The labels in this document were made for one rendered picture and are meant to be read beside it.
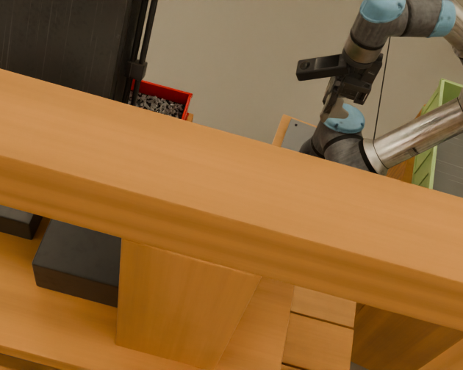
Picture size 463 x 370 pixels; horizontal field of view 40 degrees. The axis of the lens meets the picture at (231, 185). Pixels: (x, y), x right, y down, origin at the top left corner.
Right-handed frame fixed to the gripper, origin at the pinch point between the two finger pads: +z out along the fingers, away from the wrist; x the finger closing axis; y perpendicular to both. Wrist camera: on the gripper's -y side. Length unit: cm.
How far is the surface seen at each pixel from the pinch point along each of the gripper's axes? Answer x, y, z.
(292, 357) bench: -45, 11, 41
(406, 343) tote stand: -9, 62, 95
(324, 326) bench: -35, 18, 41
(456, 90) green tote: 58, 50, 35
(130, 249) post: -75, -26, -54
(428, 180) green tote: 16, 41, 34
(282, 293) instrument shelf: -61, -6, -25
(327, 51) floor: 163, 21, 129
